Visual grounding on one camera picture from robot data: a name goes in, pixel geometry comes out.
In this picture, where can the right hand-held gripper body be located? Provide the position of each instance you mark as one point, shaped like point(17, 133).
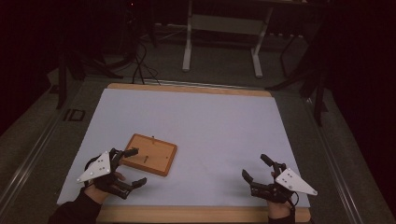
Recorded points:
point(281, 186)

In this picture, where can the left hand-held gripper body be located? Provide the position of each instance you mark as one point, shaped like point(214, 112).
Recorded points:
point(99, 168)

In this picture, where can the wooden picture frame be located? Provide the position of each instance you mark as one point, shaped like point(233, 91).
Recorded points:
point(150, 154)

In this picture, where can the person's right hand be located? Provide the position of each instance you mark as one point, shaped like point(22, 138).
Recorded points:
point(278, 211)

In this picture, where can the white table mat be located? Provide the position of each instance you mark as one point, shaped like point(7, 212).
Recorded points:
point(199, 124)

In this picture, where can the black metal stand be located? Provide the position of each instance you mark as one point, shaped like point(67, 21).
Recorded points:
point(308, 77)
point(77, 65)

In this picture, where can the aluminium rail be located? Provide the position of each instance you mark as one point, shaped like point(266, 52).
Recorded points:
point(28, 158)
point(336, 168)

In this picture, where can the white metal desk frame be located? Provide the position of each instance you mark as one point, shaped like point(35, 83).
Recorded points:
point(224, 25)

